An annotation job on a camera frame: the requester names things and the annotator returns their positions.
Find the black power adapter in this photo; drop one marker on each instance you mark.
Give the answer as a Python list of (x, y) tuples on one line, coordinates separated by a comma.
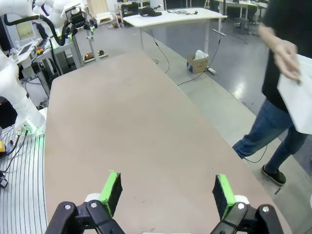
[(3, 181)]

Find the person's right forearm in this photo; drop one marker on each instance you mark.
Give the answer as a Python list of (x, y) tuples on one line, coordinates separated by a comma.
[(267, 34)]

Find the person's right hand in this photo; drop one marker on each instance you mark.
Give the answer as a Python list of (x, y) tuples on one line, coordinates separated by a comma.
[(286, 58)]

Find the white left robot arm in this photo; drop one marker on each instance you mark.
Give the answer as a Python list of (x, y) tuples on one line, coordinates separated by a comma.
[(14, 80)]

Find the silver stand with green knob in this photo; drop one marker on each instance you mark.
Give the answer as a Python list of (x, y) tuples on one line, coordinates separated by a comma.
[(92, 46)]

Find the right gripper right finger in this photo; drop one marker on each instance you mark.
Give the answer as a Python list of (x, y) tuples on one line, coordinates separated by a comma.
[(224, 197)]

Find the yellow emergency stop box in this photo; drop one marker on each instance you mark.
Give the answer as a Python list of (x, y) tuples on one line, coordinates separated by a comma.
[(2, 147)]

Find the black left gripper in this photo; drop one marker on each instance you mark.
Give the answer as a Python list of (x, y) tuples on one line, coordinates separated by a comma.
[(78, 19)]

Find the white plastic bag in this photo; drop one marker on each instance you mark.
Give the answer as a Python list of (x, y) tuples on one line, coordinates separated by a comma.
[(201, 54)]

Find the white power strip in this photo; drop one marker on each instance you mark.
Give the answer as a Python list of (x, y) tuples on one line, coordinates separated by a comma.
[(211, 70)]

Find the black cap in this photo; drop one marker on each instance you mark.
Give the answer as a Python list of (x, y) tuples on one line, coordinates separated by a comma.
[(149, 12)]

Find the white plastic basket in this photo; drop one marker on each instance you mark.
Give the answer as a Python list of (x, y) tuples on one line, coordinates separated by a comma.
[(299, 102)]

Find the person in black shirt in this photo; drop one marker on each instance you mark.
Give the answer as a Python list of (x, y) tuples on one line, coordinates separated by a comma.
[(273, 122)]

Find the white desk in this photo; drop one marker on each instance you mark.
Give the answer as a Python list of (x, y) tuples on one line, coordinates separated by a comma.
[(175, 15)]

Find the cardboard box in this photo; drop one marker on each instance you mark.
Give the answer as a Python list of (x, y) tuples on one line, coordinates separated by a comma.
[(197, 65)]

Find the slotted aluminium base plate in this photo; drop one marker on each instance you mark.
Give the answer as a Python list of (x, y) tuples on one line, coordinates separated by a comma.
[(22, 190)]

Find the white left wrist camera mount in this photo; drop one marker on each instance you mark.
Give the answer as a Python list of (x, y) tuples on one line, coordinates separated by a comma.
[(73, 9)]

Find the aluminium frame workbench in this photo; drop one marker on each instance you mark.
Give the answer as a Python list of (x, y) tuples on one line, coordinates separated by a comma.
[(61, 56)]

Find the framed wall screen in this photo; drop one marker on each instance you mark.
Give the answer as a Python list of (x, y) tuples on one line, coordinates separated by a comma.
[(24, 30)]

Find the light wooden cabinet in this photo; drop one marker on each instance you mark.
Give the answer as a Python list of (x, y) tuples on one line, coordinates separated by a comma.
[(100, 11)]

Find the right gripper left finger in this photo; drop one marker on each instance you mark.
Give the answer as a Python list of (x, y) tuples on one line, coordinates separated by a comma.
[(111, 195)]

